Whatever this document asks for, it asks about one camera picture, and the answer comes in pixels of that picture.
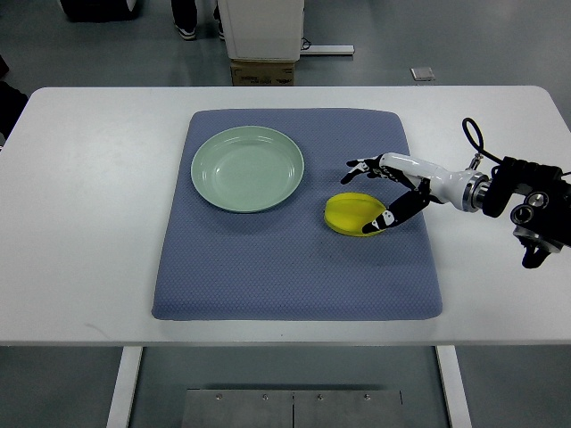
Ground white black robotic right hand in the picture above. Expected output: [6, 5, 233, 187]
[341, 152, 488, 234]

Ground yellow starfruit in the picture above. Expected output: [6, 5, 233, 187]
[324, 192, 386, 237]

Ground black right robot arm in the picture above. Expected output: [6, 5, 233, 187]
[462, 118, 570, 269]

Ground small grey floor plate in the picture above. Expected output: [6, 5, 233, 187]
[410, 67, 435, 82]

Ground light green plate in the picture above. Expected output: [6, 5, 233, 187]
[190, 126, 305, 213]

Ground blue quilted mat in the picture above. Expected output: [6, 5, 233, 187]
[152, 109, 443, 321]

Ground right white table leg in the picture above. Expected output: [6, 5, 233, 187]
[435, 345, 473, 428]

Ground white table leg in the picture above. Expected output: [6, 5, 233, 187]
[106, 346, 143, 428]
[435, 345, 473, 428]

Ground brown cardboard box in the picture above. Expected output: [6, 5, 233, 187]
[230, 60, 295, 86]

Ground person's legs and shoes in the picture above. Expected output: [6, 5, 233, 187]
[170, 0, 198, 41]

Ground left white table leg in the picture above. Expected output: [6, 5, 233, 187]
[106, 346, 143, 428]

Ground black wheeled object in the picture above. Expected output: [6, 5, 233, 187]
[58, 0, 143, 22]

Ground dark object at left edge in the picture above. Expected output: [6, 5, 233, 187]
[0, 58, 29, 140]

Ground white floor rail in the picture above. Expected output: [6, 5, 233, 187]
[300, 44, 355, 56]

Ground metal base plate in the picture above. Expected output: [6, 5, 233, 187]
[181, 389, 406, 427]

